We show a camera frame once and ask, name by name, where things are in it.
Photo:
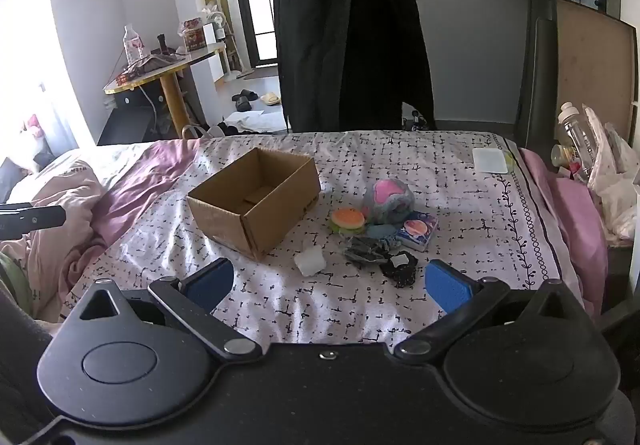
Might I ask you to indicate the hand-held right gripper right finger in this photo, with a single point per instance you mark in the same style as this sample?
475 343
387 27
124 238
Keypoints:
447 287

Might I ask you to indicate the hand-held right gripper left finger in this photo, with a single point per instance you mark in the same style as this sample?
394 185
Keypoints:
210 282

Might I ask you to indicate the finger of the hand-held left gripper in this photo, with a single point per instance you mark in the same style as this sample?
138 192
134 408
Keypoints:
35 216

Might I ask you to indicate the black scrunchie with white tag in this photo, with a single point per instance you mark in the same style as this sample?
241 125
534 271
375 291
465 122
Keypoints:
400 272

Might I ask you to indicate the small colourful card box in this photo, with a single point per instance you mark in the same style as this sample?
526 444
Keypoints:
417 231

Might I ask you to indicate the light blue soft toy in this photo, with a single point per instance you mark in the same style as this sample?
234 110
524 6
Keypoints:
382 231

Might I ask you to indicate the brown cardboard box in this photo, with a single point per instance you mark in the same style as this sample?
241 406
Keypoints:
280 225

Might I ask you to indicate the white soft block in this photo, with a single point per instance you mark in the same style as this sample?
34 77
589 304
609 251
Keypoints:
310 262

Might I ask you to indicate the grey and pink plush toy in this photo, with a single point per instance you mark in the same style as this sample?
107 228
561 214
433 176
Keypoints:
386 197

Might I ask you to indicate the soft burger toy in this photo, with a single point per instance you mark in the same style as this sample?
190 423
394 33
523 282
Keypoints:
348 219

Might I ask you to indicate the light pink duvet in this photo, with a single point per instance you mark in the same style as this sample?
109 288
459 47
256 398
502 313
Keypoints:
60 195

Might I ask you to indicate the white black-patterned bed sheet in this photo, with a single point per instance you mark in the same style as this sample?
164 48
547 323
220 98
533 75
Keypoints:
450 165

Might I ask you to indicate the white square pad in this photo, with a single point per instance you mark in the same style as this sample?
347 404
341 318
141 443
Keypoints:
490 160

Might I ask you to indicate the pink sheet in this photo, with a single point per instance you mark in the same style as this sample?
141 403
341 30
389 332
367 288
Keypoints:
570 215

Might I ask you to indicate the small yellow-lidded jar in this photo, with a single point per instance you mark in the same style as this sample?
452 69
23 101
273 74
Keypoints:
561 156

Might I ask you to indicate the black slippers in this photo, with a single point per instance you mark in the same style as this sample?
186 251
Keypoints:
245 100

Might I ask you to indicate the yellow slippers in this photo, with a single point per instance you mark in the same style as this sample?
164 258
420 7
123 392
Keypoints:
271 98

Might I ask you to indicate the white plastic bags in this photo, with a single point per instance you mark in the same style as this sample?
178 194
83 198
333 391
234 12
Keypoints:
615 185

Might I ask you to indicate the clear water bottle red label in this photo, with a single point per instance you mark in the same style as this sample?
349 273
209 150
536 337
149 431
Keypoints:
132 45

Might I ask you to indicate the clear bottle with white cap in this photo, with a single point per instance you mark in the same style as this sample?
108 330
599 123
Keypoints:
575 135

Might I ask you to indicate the round gold-edged table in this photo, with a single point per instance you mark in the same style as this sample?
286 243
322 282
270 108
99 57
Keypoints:
170 70

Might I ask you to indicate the red gift box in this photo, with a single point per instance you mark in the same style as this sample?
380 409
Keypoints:
192 37

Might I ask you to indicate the brown wooden board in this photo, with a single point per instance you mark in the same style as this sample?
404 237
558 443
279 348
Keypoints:
590 65

